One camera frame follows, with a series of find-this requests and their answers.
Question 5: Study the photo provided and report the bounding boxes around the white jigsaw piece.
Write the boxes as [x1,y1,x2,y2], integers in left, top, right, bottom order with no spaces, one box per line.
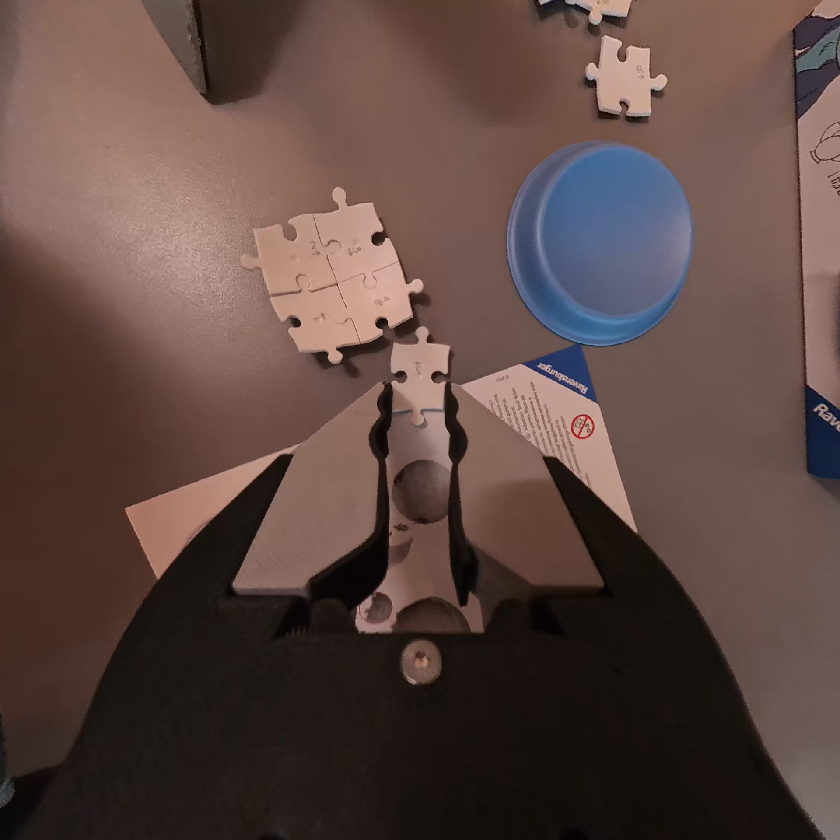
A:
[390,326,453,429]

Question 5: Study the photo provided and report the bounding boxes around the pile of loose puzzle pieces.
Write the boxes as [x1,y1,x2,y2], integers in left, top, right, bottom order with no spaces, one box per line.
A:
[535,0,669,121]

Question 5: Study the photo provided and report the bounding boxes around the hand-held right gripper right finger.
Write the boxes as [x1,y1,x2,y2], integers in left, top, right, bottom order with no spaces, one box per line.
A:
[444,382,609,606]

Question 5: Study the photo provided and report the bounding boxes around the printed instruction leaflet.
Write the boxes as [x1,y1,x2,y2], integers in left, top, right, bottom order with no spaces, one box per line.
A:
[125,344,639,635]

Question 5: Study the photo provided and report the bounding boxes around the blue plastic bowl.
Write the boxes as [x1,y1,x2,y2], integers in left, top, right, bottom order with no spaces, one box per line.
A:
[507,140,694,347]

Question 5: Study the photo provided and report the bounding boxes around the blue illustrated puzzle box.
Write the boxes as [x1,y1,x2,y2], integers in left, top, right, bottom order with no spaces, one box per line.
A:
[792,0,840,483]

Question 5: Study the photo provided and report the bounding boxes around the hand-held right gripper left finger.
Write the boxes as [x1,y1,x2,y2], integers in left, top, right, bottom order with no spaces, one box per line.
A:
[230,382,395,597]

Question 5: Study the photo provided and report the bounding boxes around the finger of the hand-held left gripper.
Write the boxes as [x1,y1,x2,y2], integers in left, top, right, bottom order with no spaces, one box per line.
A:
[140,0,212,106]

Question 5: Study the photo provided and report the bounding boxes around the joined four-piece puzzle section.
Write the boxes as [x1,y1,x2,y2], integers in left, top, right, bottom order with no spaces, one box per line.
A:
[239,186,425,366]

